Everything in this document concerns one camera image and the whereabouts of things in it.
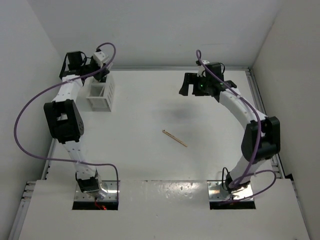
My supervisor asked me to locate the metal base plate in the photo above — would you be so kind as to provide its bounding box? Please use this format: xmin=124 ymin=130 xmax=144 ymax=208
xmin=73 ymin=180 xmax=119 ymax=202
xmin=207 ymin=180 xmax=254 ymax=202

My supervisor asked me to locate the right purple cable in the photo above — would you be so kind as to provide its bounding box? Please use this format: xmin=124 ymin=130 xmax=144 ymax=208
xmin=195 ymin=49 xmax=278 ymax=204

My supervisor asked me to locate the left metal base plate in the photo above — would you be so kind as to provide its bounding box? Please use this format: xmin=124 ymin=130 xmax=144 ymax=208
xmin=73 ymin=180 xmax=119 ymax=202

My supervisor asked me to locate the gold makeup pencil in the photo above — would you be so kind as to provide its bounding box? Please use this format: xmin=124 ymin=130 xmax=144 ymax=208
xmin=162 ymin=129 xmax=188 ymax=148

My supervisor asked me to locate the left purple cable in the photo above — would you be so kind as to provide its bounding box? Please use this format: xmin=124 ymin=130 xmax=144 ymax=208
xmin=13 ymin=42 xmax=120 ymax=183

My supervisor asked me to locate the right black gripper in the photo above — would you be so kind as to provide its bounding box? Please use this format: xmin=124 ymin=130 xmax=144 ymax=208
xmin=180 ymin=72 xmax=212 ymax=97

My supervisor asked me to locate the white slotted organizer box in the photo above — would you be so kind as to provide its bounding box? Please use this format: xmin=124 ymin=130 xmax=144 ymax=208
xmin=86 ymin=74 xmax=116 ymax=112

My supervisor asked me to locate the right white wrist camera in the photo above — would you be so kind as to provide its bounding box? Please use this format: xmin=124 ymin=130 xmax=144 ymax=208
xmin=196 ymin=60 xmax=210 ymax=77

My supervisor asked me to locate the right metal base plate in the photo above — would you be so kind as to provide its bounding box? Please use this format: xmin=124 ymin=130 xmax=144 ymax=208
xmin=207 ymin=180 xmax=254 ymax=202

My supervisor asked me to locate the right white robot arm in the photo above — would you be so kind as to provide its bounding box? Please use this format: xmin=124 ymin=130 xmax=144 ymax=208
xmin=179 ymin=60 xmax=281 ymax=192

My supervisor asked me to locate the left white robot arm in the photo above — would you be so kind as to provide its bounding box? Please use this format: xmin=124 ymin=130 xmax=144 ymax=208
xmin=43 ymin=48 xmax=109 ymax=197

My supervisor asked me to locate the purple cable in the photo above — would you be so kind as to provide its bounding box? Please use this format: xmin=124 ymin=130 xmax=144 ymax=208
xmin=13 ymin=42 xmax=120 ymax=183
xmin=195 ymin=49 xmax=278 ymax=204

